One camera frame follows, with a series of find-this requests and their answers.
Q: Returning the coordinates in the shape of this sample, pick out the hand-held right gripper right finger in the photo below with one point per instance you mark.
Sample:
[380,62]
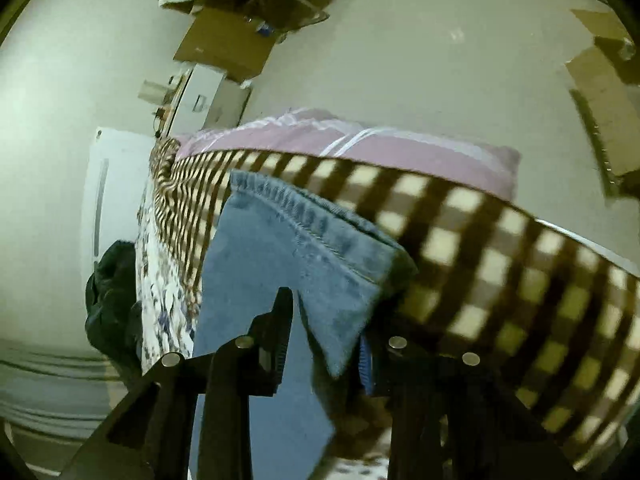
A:
[367,370]

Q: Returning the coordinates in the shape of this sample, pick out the floral printed bedsheet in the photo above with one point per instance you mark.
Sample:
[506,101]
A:
[162,290]

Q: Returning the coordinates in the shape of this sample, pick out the brown checkered blanket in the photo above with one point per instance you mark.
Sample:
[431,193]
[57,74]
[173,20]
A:
[480,280]

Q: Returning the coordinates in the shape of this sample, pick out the cardboard boxes stack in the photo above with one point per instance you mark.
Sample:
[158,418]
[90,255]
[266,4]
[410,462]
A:
[602,95]

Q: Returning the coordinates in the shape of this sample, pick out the blue denim pants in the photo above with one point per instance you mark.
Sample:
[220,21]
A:
[260,260]

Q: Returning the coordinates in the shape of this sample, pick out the pink striped cloth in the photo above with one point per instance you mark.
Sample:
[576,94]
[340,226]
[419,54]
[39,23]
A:
[380,147]

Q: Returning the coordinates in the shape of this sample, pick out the white cabinet door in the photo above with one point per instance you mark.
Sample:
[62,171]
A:
[112,195]

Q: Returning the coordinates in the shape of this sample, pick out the brown cardboard box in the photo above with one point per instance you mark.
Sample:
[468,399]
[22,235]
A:
[227,45]

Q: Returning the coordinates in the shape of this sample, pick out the dark cloth bundle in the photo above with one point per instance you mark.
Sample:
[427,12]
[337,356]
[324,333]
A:
[112,305]

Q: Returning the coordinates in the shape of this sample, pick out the white cabinet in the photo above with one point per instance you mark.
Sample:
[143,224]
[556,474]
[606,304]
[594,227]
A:
[205,97]

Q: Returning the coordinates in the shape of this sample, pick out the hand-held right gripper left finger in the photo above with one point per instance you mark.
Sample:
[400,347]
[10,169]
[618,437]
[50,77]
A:
[276,327]

